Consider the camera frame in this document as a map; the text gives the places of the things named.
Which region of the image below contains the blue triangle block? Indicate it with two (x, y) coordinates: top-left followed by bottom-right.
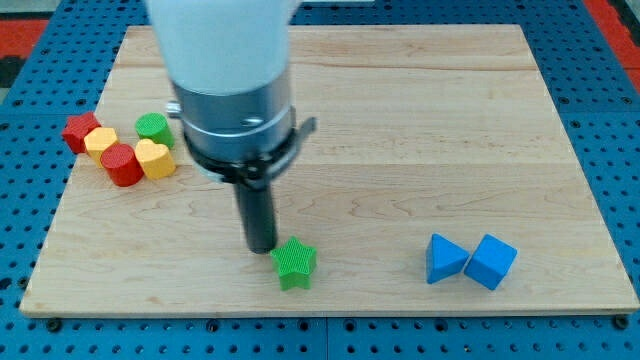
(425, 233), (470, 284)

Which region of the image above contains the green star block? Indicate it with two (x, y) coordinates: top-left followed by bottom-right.
(270, 237), (317, 291)

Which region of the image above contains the red star block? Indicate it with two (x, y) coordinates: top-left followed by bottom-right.
(61, 111), (101, 154)

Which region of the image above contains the wooden board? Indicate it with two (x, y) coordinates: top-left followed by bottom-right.
(20, 25), (639, 318)

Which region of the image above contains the yellow hexagon block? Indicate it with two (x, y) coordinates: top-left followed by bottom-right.
(84, 127), (119, 168)

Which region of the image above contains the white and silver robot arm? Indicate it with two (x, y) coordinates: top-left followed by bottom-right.
(145, 0), (313, 189)

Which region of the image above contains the red cylinder block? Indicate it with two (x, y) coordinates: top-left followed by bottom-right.
(100, 144), (144, 187)

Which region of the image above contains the yellow heart block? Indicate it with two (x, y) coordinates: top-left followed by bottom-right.
(134, 139), (176, 180)

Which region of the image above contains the blue cube block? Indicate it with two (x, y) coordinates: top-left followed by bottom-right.
(464, 234), (518, 290)

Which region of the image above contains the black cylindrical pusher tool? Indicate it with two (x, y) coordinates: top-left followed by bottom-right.
(234, 184), (277, 254)

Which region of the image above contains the green cylinder block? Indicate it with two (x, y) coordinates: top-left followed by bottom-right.
(135, 112), (175, 149)

